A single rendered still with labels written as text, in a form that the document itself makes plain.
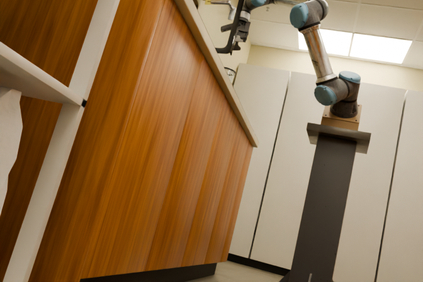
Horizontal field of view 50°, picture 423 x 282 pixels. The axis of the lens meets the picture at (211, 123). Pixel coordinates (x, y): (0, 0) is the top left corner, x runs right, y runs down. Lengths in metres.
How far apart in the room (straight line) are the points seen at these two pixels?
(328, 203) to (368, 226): 2.51
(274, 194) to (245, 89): 1.25
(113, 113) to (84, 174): 0.17
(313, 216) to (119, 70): 1.46
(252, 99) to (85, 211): 4.11
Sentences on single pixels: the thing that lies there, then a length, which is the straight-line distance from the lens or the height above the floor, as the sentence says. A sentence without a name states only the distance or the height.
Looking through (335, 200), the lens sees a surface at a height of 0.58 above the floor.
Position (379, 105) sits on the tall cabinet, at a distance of 5.13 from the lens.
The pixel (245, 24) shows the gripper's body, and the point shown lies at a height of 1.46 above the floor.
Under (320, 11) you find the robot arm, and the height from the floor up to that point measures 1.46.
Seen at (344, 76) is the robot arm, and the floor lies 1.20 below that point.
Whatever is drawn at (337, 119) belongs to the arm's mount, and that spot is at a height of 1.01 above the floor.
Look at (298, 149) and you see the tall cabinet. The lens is 4.95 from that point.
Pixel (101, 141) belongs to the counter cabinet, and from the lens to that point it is 1.19.
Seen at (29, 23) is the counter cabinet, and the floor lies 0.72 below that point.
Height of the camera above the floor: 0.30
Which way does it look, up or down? 12 degrees up
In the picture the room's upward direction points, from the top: 15 degrees clockwise
